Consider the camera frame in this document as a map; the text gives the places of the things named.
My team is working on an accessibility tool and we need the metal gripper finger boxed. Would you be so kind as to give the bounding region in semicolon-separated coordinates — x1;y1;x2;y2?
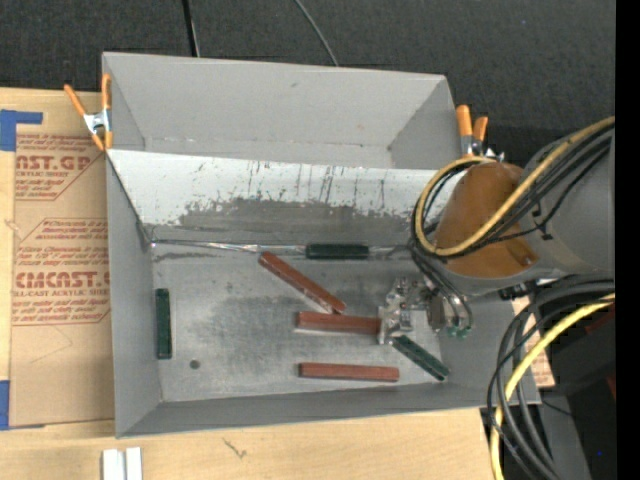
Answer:
383;277;426;313
377;308;416;346

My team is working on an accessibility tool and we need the grey metal bin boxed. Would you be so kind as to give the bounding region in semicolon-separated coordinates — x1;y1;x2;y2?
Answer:
101;51;544;439

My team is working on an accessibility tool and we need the brown cardboard board red print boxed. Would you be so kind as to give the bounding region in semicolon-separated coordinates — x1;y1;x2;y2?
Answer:
0;86;117;428

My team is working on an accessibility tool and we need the dark green flat block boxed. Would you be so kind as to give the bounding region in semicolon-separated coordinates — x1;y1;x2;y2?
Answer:
390;334;451;383
305;243;371;261
154;287;174;361

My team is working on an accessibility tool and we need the red-brown flat block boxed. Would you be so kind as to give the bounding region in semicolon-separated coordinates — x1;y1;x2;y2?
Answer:
257;250;348;316
295;310;383;336
298;361;401;384

